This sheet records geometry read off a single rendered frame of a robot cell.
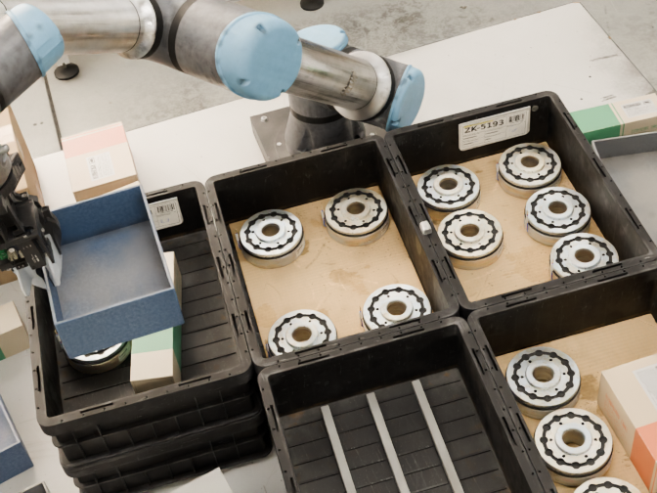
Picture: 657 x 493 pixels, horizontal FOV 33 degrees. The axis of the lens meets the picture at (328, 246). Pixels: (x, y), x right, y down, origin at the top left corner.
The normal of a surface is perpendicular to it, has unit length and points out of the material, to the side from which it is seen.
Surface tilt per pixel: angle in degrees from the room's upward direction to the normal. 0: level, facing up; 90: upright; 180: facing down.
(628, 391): 0
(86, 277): 1
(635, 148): 90
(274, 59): 83
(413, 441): 0
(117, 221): 90
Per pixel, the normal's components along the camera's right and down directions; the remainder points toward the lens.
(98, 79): -0.10, -0.67
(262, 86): 0.73, 0.36
